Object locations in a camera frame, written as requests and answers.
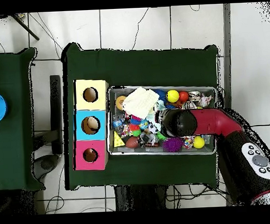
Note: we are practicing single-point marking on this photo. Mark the blue spiky ball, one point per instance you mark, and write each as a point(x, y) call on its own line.
point(162, 94)

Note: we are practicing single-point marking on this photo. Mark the yellow toy cheese wedge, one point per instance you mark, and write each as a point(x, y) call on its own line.
point(118, 141)

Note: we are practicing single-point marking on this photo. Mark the mint green cloth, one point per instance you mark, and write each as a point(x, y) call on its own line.
point(153, 120)

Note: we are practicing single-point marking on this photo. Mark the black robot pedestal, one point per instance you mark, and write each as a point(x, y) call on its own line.
point(138, 196)

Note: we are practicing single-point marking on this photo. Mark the large yellow ball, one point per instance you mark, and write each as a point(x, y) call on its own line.
point(173, 96)

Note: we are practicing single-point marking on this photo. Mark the toy burger bun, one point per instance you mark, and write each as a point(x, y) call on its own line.
point(119, 103)

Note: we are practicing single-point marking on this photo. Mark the grey stand base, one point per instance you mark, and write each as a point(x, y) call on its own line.
point(45, 165)

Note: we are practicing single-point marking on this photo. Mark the small yellow ball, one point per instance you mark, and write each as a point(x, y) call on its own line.
point(198, 142)

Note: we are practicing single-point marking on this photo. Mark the brown toy football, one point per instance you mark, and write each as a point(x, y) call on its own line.
point(132, 142)

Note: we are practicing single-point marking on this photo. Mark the black upright panel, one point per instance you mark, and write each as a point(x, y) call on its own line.
point(56, 122)

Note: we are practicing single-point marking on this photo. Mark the brown plush bear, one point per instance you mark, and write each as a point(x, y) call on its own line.
point(90, 151)

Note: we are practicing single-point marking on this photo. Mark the cream cloth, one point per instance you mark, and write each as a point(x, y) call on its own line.
point(141, 101)

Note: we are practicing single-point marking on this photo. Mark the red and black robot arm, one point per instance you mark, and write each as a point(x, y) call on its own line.
point(215, 121)

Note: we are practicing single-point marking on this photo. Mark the silver mesh bin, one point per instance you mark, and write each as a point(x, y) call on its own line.
point(150, 153)

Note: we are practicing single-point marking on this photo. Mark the black tripod leg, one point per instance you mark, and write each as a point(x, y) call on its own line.
point(25, 27)

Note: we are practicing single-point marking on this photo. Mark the orange ball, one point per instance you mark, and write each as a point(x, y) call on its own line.
point(183, 96)

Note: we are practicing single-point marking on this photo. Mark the purple spiky ball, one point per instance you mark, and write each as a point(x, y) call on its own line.
point(172, 145)

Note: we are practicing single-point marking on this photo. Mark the dark green table cloth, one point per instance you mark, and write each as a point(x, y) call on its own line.
point(15, 144)
point(135, 67)

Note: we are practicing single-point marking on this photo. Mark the wooden box with three holes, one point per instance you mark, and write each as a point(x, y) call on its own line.
point(101, 102)

